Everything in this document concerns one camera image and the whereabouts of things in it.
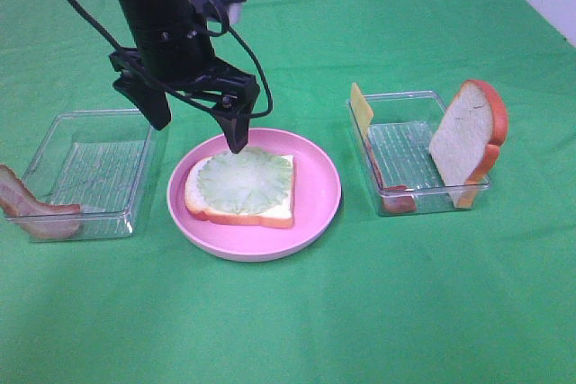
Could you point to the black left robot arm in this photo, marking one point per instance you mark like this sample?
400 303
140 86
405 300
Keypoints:
173 53

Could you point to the left clear plastic container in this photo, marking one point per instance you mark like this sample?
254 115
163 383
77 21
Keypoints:
104 160

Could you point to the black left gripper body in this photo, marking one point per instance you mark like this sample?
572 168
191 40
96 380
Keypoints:
219 84

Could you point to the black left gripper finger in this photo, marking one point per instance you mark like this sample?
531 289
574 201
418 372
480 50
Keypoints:
234 125
151 102

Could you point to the clear plastic container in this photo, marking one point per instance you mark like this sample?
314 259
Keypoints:
104 160
402 126

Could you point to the green lettuce leaf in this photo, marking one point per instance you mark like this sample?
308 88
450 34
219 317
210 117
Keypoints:
250 182

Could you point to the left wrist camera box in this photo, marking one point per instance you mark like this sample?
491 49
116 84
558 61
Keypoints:
225 12

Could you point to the right clear plastic container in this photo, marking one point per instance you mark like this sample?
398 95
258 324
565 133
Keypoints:
402 126

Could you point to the pink round plate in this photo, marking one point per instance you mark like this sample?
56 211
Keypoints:
317 195

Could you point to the bread slice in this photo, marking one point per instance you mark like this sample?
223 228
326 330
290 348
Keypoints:
467 142
278 217

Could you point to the yellow cheese slice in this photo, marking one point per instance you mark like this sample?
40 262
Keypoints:
361 109

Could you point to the bacon strip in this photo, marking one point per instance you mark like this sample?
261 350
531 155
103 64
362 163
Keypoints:
392 202
39 219

